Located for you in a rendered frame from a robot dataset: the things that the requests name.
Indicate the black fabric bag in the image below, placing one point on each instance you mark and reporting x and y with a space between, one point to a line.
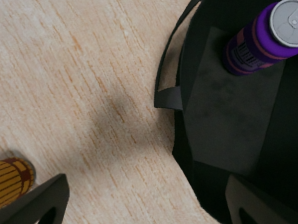
277 170

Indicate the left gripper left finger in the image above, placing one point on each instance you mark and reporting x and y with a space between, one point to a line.
46 203

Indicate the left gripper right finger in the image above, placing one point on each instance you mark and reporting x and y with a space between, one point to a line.
248 204

